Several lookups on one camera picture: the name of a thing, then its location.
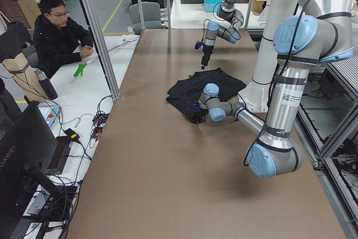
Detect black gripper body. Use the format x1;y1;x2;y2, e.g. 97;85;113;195
190;109;208;124
201;45;212;65

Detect black graphic t-shirt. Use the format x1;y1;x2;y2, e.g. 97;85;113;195
166;68;246;121

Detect blue plastic bin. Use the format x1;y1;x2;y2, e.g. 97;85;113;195
204;0;223;12

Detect grey office chair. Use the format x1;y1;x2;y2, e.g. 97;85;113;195
129;2;162;35

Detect green grabber tool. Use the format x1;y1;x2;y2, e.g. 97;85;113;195
73;62;87;77

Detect yellow labelled power brick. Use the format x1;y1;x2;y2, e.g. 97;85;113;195
64;128;80;143

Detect seated man black jacket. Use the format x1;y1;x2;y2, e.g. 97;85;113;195
33;0;93;78

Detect teach pendant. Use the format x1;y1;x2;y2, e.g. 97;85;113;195
38;104;60;128

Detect dark thermos bottle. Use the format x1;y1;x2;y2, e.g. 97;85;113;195
35;69;58;100

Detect black computer monitor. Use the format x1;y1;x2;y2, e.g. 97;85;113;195
1;102;60;238

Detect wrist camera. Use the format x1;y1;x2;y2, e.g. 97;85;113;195
188;103;201;113
195;41;202;50

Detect aluminium frame post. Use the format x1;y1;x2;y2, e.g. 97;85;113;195
79;0;120;100

